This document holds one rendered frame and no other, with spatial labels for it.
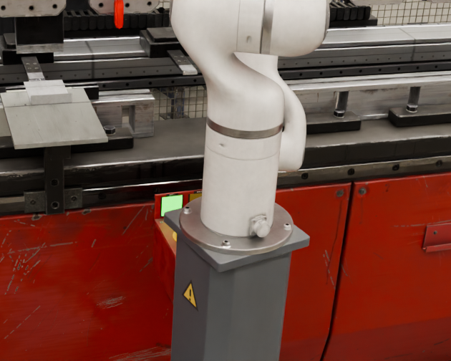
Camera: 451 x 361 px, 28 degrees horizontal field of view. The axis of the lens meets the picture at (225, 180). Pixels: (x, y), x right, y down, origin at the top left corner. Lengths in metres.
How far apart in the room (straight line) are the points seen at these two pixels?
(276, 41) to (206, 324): 0.49
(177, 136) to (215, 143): 0.71
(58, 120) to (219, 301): 0.58
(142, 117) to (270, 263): 0.70
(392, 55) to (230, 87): 1.28
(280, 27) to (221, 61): 0.10
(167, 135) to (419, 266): 0.78
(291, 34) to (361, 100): 0.97
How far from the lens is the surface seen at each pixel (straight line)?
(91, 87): 2.02
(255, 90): 1.35
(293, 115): 1.76
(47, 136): 1.78
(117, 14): 1.91
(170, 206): 1.93
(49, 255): 2.04
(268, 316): 1.53
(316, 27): 1.31
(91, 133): 1.80
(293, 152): 1.76
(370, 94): 2.26
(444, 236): 2.42
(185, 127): 2.14
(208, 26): 1.30
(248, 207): 1.42
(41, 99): 1.92
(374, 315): 2.46
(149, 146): 2.04
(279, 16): 1.29
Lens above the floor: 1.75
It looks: 27 degrees down
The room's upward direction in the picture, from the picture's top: 4 degrees clockwise
